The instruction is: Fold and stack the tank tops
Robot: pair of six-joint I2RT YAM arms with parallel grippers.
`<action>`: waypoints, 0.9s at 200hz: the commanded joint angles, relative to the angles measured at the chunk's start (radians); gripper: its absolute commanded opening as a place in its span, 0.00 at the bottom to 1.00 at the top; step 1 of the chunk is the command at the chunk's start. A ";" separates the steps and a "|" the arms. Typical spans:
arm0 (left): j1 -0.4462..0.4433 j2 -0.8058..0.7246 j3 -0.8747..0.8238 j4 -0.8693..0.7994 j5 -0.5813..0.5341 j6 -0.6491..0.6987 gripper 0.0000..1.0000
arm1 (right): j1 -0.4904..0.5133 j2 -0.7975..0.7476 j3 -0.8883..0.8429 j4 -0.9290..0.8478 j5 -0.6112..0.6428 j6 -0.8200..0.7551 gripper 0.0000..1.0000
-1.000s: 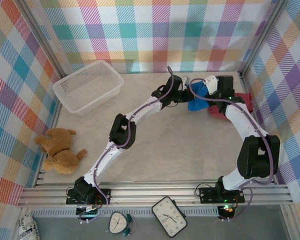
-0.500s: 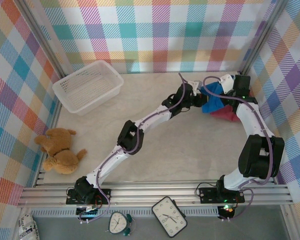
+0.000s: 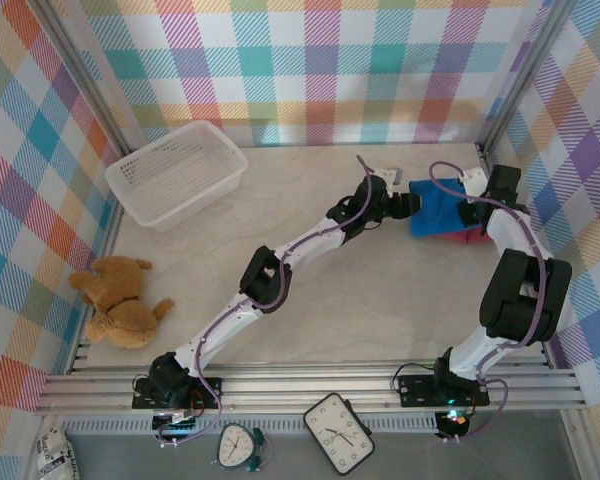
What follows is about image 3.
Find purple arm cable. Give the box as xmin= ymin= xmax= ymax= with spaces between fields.
xmin=429 ymin=160 xmax=551 ymax=444
xmin=152 ymin=154 xmax=376 ymax=449

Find perforated grey cable duct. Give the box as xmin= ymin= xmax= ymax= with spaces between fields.
xmin=62 ymin=417 xmax=439 ymax=435

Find green round alarm clock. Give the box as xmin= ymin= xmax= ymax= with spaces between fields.
xmin=214 ymin=423 xmax=272 ymax=474

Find folded newspaper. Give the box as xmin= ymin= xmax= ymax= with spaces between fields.
xmin=32 ymin=427 xmax=81 ymax=480

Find blue tank top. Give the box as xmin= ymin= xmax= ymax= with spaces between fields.
xmin=408 ymin=177 xmax=481 ymax=239

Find red tank top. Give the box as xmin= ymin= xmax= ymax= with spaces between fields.
xmin=447 ymin=227 xmax=492 ymax=247

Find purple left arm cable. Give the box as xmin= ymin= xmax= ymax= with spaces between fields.
xmin=152 ymin=154 xmax=376 ymax=449

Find black rectangular analog clock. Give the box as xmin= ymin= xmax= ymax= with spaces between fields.
xmin=303 ymin=392 xmax=376 ymax=476

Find aluminium frame rail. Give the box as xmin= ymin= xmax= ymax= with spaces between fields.
xmin=34 ymin=367 xmax=589 ymax=416

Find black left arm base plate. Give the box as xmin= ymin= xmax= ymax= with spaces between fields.
xmin=132 ymin=375 xmax=224 ymax=411

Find brown teddy bear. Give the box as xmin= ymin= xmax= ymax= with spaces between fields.
xmin=68 ymin=255 xmax=176 ymax=350

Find white plastic mesh basket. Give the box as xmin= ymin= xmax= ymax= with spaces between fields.
xmin=104 ymin=119 xmax=249 ymax=234

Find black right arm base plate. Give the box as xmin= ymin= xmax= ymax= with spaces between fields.
xmin=398 ymin=373 xmax=491 ymax=409

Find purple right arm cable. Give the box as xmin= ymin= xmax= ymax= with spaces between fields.
xmin=429 ymin=160 xmax=551 ymax=444

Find aluminium frame post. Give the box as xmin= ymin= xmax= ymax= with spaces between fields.
xmin=37 ymin=0 xmax=136 ymax=157
xmin=479 ymin=0 xmax=579 ymax=157

